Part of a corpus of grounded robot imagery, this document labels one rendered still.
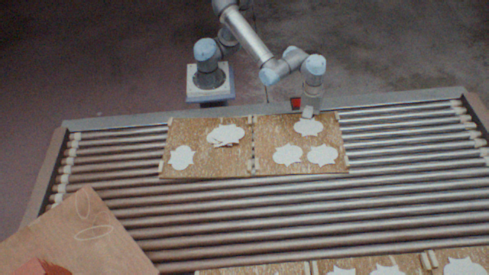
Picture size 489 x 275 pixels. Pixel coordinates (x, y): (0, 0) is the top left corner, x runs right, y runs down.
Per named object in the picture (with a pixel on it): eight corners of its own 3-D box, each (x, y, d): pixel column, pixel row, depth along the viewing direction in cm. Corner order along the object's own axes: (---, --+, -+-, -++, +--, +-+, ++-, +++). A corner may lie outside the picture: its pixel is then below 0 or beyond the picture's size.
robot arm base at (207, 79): (198, 68, 206) (195, 54, 198) (224, 69, 205) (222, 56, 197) (193, 87, 197) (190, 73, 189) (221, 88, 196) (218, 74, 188)
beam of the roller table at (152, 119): (67, 127, 190) (63, 119, 185) (458, 93, 191) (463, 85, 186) (63, 140, 184) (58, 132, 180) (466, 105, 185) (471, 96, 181)
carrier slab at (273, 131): (253, 118, 179) (253, 115, 177) (336, 114, 177) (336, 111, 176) (254, 176, 157) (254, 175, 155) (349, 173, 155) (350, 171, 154)
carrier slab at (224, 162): (170, 120, 180) (170, 118, 179) (252, 118, 178) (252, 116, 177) (159, 179, 158) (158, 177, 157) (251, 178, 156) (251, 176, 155)
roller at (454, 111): (72, 144, 179) (67, 138, 176) (459, 111, 180) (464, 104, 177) (69, 152, 176) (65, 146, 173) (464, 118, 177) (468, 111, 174)
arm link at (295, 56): (275, 53, 146) (294, 66, 140) (296, 41, 150) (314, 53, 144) (275, 68, 152) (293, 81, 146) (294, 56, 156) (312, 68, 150)
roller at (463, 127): (67, 160, 173) (63, 155, 169) (468, 126, 174) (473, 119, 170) (64, 169, 170) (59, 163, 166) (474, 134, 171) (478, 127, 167)
